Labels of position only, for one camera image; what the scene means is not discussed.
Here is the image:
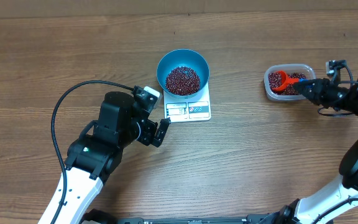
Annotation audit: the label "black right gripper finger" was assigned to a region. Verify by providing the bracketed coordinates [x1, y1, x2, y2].
[298, 90, 321, 106]
[293, 78, 324, 93]

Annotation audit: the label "red scoop blue handle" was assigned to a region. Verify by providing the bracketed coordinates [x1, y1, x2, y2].
[272, 70, 306, 92]

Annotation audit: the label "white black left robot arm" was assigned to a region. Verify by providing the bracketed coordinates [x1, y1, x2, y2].
[39, 86, 170, 223]

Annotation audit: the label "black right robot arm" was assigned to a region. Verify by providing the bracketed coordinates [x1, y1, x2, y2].
[264, 69, 358, 223]

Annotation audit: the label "white digital kitchen scale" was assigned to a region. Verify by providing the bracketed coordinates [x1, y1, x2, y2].
[163, 84, 211, 123]

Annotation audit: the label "red beans in bowl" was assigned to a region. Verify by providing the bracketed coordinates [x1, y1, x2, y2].
[165, 66, 201, 96]

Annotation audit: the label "teal plastic bowl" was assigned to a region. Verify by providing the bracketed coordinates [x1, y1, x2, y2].
[157, 49, 210, 98]

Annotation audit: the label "clear plastic food container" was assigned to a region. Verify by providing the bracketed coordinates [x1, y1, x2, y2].
[264, 63, 316, 101]

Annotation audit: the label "red adzuki beans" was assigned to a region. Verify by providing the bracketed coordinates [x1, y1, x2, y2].
[268, 72, 306, 95]

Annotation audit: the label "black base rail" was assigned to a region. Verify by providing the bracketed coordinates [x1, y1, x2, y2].
[80, 209, 278, 224]

